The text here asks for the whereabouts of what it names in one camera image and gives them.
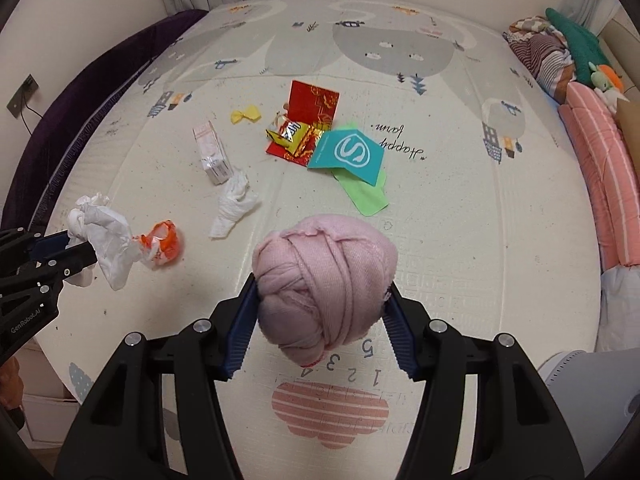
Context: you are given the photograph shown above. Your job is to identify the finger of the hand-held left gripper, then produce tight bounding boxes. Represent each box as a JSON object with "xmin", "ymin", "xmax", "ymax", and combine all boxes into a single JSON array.
[
  {"xmin": 0, "ymin": 227, "xmax": 73, "ymax": 266},
  {"xmin": 0, "ymin": 242, "xmax": 98, "ymax": 311}
]

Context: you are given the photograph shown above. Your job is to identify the dark purple cushion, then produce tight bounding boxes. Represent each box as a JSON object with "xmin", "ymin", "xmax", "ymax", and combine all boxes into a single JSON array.
[{"xmin": 0, "ymin": 9, "xmax": 210, "ymax": 231}]

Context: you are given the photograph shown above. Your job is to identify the teal card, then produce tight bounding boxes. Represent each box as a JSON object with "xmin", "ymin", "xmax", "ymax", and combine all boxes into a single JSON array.
[{"xmin": 306, "ymin": 129, "xmax": 385, "ymax": 186}]

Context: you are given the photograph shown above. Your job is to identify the green plush toy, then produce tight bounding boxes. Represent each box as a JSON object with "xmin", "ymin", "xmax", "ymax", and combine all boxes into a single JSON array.
[{"xmin": 545, "ymin": 7, "xmax": 608, "ymax": 86}]

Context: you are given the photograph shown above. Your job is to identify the gold snack wrapper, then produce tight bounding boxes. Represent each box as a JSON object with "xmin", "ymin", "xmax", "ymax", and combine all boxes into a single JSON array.
[{"xmin": 265, "ymin": 112, "xmax": 321, "ymax": 158}]

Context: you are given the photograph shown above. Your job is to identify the white tissue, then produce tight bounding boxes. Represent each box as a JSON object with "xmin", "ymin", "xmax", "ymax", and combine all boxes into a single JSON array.
[
  {"xmin": 209, "ymin": 166, "xmax": 262, "ymax": 239},
  {"xmin": 67, "ymin": 192, "xmax": 136, "ymax": 291}
]

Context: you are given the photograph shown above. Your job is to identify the red gift box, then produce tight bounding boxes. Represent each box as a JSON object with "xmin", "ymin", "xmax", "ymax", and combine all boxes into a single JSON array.
[{"xmin": 265, "ymin": 80, "xmax": 341, "ymax": 166}]

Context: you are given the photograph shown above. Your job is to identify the wall socket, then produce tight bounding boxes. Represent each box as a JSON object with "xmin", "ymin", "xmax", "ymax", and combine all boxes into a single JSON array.
[{"xmin": 6, "ymin": 74, "xmax": 40, "ymax": 117}]

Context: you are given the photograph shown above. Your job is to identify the small white pink box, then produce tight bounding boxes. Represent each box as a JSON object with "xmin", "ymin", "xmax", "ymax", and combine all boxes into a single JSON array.
[{"xmin": 193, "ymin": 121, "xmax": 235, "ymax": 186}]

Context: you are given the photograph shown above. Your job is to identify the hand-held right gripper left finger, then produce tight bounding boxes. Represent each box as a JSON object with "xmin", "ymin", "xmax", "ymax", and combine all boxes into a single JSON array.
[{"xmin": 56, "ymin": 274, "xmax": 261, "ymax": 480}]

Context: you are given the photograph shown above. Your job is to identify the pink cushion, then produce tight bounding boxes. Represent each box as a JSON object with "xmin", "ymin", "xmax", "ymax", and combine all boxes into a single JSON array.
[{"xmin": 557, "ymin": 81, "xmax": 640, "ymax": 271}]

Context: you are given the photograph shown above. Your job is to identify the printed play mat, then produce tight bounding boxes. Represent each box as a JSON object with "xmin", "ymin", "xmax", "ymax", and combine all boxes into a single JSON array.
[{"xmin": 31, "ymin": 0, "xmax": 603, "ymax": 480}]

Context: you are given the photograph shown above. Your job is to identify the striped blanket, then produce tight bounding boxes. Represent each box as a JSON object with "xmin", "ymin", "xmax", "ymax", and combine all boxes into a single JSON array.
[{"xmin": 502, "ymin": 15, "xmax": 576, "ymax": 106}]

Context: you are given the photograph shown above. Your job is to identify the carrot plush toy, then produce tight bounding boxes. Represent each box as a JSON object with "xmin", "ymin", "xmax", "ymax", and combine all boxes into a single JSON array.
[{"xmin": 587, "ymin": 62, "xmax": 628, "ymax": 106}]

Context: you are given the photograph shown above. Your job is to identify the orange and white wrapper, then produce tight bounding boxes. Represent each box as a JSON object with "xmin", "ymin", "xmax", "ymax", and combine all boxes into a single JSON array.
[{"xmin": 135, "ymin": 220, "xmax": 185, "ymax": 268}]

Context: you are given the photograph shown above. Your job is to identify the black cable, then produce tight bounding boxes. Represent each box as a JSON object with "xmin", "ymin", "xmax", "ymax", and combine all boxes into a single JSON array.
[{"xmin": 19, "ymin": 102, "xmax": 38, "ymax": 136}]

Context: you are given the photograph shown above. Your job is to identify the green paper sheet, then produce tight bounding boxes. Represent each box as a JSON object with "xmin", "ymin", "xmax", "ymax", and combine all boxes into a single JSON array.
[{"xmin": 330, "ymin": 122, "xmax": 390, "ymax": 217}]

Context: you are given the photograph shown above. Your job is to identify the white cloth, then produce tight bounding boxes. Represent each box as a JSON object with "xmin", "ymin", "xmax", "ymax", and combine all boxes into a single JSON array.
[{"xmin": 597, "ymin": 265, "xmax": 640, "ymax": 353}]

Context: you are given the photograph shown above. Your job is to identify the white storage box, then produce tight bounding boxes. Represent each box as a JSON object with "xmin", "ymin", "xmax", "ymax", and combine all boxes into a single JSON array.
[{"xmin": 20, "ymin": 345, "xmax": 83, "ymax": 446}]

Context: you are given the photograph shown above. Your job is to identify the white grey appliance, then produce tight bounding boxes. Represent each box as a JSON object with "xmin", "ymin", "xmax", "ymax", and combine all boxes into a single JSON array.
[{"xmin": 537, "ymin": 350, "xmax": 636, "ymax": 480}]

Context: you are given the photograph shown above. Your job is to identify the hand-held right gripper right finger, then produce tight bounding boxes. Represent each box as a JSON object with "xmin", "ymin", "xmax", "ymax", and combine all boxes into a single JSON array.
[{"xmin": 382, "ymin": 282, "xmax": 586, "ymax": 480}]

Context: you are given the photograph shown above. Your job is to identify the pink cloth ball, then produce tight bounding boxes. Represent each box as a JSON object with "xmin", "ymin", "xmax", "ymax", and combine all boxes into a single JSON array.
[{"xmin": 252, "ymin": 214, "xmax": 399, "ymax": 366}]

